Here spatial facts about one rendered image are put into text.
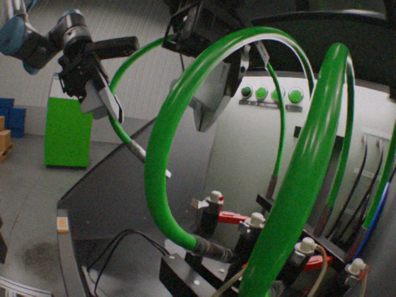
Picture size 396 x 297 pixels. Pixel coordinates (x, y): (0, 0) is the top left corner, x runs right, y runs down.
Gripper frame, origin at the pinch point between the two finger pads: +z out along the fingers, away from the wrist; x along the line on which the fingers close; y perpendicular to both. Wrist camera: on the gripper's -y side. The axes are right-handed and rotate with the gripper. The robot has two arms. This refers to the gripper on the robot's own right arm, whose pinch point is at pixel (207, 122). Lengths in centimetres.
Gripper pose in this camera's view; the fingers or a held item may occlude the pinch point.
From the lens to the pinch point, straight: 23.7
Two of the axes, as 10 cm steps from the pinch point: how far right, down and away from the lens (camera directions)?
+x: 6.2, 2.3, -7.5
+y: -7.6, -0.6, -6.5
